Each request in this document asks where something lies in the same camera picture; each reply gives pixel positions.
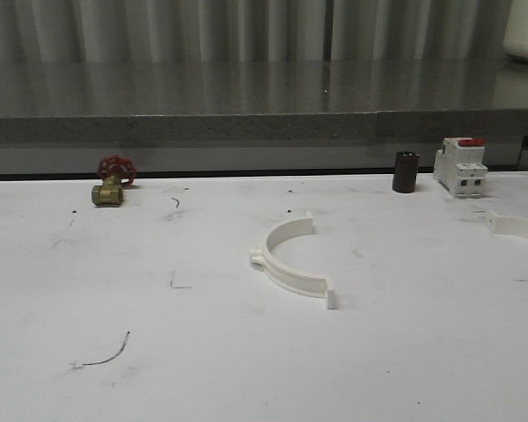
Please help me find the white half pipe clamp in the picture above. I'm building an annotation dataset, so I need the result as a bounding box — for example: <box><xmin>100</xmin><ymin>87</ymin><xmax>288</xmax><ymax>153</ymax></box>
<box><xmin>249</xmin><ymin>211</ymin><xmax>336</xmax><ymax>309</ymax></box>

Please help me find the dark brown cylinder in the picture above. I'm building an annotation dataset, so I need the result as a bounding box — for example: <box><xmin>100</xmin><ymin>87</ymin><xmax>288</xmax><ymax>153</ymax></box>
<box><xmin>392</xmin><ymin>151</ymin><xmax>420</xmax><ymax>193</ymax></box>

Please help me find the brass valve red handwheel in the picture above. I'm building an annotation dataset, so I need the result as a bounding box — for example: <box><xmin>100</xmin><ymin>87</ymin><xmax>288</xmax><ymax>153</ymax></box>
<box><xmin>91</xmin><ymin>155</ymin><xmax>137</xmax><ymax>207</ymax></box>

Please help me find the grey stone counter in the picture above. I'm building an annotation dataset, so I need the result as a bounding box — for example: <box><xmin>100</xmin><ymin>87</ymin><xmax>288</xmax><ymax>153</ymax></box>
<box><xmin>0</xmin><ymin>59</ymin><xmax>528</xmax><ymax>178</ymax></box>

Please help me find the white container in background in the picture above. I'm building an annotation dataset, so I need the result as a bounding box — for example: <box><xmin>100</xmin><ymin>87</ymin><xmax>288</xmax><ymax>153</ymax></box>
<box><xmin>502</xmin><ymin>0</ymin><xmax>528</xmax><ymax>62</ymax></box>

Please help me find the white circuit breaker red switch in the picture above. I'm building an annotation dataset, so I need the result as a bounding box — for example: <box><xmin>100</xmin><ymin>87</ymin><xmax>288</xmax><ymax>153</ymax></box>
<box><xmin>433</xmin><ymin>137</ymin><xmax>488</xmax><ymax>198</ymax></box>

